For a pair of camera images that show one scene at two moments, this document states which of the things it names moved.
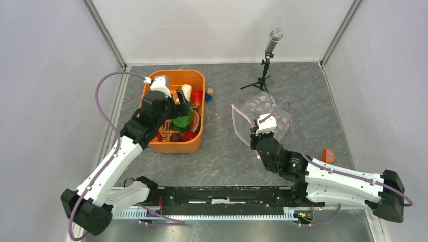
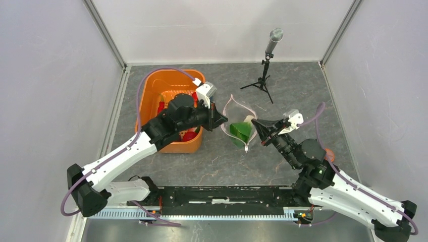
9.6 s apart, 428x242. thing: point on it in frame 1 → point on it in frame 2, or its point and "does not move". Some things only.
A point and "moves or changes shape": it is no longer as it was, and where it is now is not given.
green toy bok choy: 182,124 moves or changes shape
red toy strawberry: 197,97 does not move
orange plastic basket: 175,79 does not move
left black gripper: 180,110 → 214,118
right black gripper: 255,136 → 263,126
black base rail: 228,200 does not move
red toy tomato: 189,135 does not move
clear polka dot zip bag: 255,106 → 239,126
